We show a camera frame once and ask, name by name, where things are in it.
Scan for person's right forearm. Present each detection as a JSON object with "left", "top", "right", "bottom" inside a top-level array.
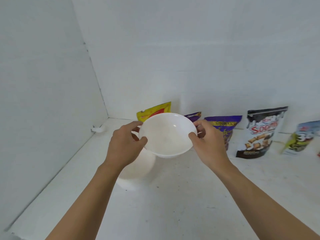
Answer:
[{"left": 212, "top": 163, "right": 320, "bottom": 240}]

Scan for small purple snack packet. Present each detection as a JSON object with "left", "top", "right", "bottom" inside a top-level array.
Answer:
[{"left": 184, "top": 112, "right": 202, "bottom": 123}]

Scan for person's left forearm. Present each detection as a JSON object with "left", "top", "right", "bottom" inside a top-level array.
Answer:
[{"left": 45, "top": 161, "right": 123, "bottom": 240}]

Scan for white bowl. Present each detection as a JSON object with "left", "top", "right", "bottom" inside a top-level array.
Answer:
[{"left": 138, "top": 112, "right": 198, "bottom": 158}]

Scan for yellow snack packet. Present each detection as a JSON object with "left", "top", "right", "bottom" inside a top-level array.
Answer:
[{"left": 136, "top": 101, "right": 172, "bottom": 122}]

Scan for blue and green snack packet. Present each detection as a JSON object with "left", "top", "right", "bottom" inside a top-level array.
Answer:
[{"left": 281, "top": 120, "right": 320, "bottom": 155}]

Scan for person's right hand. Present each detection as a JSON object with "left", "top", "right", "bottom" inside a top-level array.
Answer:
[{"left": 188, "top": 119, "right": 234, "bottom": 173}]

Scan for black and white snack pouch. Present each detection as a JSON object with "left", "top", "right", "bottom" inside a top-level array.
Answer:
[{"left": 235, "top": 106, "right": 289, "bottom": 159}]

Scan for white plastic container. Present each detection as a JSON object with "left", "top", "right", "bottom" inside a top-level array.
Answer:
[{"left": 116, "top": 147, "right": 157, "bottom": 192}]

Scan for person's left hand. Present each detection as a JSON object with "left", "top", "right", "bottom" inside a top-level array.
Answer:
[{"left": 104, "top": 121, "right": 148, "bottom": 170}]

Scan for large purple snack pouch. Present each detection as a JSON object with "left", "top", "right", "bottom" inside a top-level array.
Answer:
[{"left": 204, "top": 115, "right": 243, "bottom": 151}]

